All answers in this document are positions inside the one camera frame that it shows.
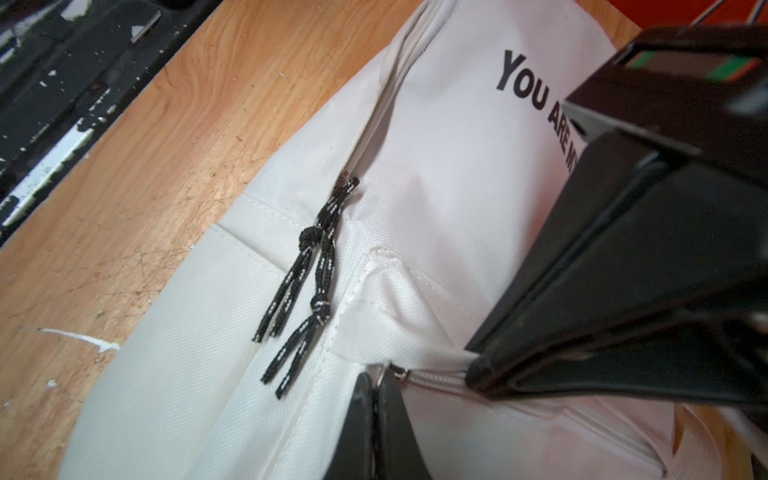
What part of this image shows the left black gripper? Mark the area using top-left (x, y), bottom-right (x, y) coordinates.
top-left (468, 24), bottom-right (767, 354)

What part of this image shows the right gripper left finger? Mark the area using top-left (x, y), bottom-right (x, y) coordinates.
top-left (324, 372), bottom-right (376, 480)

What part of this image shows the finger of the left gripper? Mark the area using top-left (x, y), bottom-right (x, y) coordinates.
top-left (465, 308), bottom-right (767, 405)

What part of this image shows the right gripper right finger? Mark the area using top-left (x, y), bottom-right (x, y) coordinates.
top-left (374, 367), bottom-right (432, 480)

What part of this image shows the white student backpack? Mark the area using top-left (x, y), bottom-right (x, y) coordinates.
top-left (59, 1), bottom-right (724, 479)

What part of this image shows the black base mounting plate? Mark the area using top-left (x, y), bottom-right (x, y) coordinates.
top-left (1, 0), bottom-right (219, 241)

